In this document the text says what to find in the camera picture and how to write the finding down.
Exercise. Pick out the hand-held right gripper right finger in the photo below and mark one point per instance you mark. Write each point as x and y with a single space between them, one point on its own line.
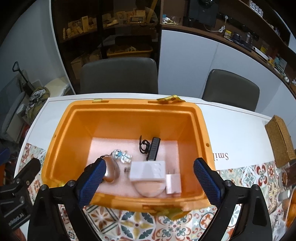
208 183

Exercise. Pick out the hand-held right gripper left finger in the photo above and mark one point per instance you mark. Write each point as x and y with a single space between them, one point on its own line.
92 183

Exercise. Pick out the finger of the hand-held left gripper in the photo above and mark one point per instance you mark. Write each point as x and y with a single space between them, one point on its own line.
29 170

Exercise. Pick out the silver oval case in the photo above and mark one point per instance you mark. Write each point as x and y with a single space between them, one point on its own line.
112 170

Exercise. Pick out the white wall charger plug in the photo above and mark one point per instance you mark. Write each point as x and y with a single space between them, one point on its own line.
173 183

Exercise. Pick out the white battery charger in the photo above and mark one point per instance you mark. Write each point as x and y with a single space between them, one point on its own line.
145 171

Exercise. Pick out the round antlered night light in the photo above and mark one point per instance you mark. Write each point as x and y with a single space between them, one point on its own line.
148 188

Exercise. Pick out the black bike light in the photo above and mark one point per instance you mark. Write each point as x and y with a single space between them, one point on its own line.
153 148

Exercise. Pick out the orange plastic crate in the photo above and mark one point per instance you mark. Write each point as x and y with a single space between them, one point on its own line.
129 120

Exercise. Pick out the tile-print tablecloth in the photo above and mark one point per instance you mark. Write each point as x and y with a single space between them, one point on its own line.
138 224

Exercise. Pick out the grey armchair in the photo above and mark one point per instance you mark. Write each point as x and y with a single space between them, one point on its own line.
11 106

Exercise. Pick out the patterned cloth bag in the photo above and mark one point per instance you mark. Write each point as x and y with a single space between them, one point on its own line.
37 100

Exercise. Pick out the small dish with snacks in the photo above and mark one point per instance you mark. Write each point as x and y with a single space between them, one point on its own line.
283 179

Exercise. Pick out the small white cylinder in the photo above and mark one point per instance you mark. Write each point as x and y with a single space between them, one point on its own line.
285 195

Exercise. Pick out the woven wicker box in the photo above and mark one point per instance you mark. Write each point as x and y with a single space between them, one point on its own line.
281 141

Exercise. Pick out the cream foam pad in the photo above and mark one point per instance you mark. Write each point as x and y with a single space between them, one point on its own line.
59 87

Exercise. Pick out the black shovel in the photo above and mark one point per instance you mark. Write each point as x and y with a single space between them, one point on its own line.
23 78

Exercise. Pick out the grey dining chair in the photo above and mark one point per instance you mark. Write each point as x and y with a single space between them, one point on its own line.
231 89
120 74

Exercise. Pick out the cardboard box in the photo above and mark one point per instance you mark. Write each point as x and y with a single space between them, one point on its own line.
76 67

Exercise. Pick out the white cabinet with wooden counter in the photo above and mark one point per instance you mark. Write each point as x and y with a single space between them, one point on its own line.
189 53

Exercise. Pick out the dark wooden shelving unit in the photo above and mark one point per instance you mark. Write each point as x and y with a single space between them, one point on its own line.
97 39

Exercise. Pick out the black countertop appliance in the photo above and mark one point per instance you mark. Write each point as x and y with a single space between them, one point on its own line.
203 12

